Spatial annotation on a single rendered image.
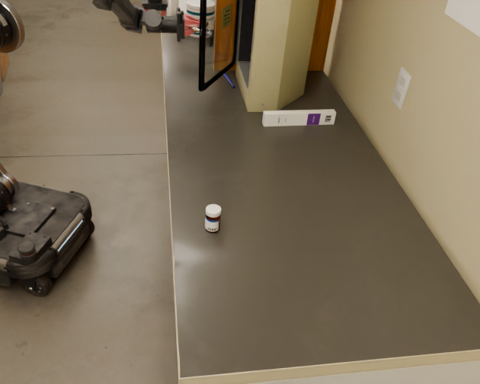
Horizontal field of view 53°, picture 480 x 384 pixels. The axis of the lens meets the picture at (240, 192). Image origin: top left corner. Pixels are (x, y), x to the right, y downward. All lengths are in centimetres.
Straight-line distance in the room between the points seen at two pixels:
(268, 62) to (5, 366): 156
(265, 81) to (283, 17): 23
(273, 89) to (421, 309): 94
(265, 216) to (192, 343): 44
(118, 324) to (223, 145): 103
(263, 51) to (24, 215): 138
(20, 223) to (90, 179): 76
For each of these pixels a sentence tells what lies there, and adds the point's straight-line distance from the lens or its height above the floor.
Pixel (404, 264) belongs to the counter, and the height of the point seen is 94.
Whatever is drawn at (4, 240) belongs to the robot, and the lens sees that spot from 238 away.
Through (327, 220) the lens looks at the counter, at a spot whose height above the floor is 94.
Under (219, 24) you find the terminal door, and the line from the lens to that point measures 182.
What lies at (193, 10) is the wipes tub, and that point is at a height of 107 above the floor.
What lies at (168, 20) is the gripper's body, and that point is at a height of 122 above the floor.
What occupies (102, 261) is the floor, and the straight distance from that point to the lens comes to 251.
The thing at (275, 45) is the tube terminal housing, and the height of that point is 119.
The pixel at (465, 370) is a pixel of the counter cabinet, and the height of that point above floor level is 87.
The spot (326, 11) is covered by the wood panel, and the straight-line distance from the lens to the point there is 211.
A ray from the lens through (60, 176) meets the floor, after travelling 311.
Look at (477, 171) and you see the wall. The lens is 129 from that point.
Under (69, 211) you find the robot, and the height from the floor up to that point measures 24.
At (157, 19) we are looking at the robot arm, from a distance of 171.
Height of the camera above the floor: 178
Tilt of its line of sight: 38 degrees down
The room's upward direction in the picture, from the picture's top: 5 degrees clockwise
